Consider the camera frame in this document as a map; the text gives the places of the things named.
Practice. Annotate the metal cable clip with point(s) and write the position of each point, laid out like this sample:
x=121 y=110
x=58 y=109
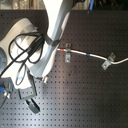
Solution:
x=109 y=60
x=68 y=53

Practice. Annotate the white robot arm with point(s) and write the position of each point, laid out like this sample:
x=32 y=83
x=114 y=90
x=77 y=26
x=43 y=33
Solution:
x=26 y=53

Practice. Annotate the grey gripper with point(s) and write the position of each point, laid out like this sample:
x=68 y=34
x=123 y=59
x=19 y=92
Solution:
x=28 y=82

